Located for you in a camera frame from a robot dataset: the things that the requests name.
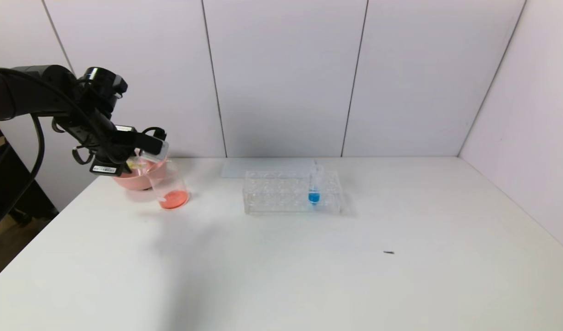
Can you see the clear glass beaker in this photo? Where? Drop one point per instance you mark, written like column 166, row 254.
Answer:
column 173, row 198

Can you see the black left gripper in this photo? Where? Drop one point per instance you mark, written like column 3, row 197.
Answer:
column 105, row 168

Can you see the clear acrylic test tube rack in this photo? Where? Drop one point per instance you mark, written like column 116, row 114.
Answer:
column 272, row 197

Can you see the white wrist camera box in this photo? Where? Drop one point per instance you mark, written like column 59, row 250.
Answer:
column 105, row 169

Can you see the test tube with yellow pigment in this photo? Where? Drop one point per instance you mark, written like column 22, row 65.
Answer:
column 148, row 158

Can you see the white paper sheet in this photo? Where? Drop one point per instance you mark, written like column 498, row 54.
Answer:
column 237, row 168

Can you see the pink plastic bowl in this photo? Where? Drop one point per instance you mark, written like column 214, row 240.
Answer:
column 134, row 180

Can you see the test tube with blue pigment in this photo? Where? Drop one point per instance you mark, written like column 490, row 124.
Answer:
column 314, row 196

